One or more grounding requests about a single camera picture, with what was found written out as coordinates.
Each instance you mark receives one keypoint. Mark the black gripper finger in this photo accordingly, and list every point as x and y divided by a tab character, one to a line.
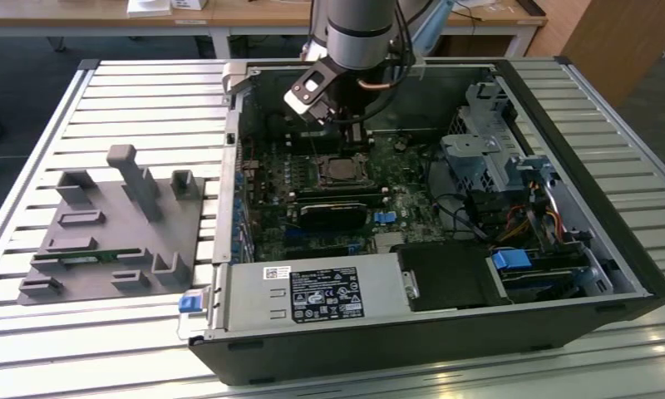
358	137

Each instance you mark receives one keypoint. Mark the silver CPU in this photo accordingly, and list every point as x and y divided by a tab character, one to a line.
340	168

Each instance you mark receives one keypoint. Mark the metal locking lever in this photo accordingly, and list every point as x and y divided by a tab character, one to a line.
314	141

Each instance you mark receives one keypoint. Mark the CPU socket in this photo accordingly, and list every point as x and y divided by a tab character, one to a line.
327	183

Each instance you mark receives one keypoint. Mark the copper coloured tube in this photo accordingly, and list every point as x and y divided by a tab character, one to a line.
374	85

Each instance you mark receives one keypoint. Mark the green motherboard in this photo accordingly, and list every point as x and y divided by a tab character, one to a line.
410	199

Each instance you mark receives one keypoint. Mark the pale blue teach pendant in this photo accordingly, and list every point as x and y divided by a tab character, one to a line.
430	33

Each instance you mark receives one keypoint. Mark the black graphics card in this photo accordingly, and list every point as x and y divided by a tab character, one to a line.
332	216

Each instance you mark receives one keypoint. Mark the metal drive cage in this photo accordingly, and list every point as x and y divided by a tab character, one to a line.
466	149

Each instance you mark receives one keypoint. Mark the blue connector block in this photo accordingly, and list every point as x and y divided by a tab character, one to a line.
386	218

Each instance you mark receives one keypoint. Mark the silver chipset heatsink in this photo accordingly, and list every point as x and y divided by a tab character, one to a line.
390	241

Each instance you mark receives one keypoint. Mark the black plastic shroud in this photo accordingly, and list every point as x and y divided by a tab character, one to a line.
450	274

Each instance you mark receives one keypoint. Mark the blue disk carrier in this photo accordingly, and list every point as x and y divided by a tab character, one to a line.
510	259

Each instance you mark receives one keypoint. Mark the silver power supply unit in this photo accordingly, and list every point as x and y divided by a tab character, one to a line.
244	287

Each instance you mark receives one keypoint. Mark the wooden cabinet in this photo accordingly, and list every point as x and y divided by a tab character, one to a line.
615	41

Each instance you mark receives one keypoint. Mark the grey parts rack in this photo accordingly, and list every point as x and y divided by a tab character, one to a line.
122	232

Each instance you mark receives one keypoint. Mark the blue case latch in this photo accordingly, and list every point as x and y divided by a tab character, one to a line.
191	303

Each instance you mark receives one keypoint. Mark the black open PC case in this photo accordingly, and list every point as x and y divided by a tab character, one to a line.
366	357

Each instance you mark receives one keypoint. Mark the green RAM stick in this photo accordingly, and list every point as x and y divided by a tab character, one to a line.
108	254

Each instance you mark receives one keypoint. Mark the wooden desk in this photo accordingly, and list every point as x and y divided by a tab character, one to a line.
60	18

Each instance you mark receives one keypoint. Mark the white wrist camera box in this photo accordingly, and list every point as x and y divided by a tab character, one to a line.
307	97

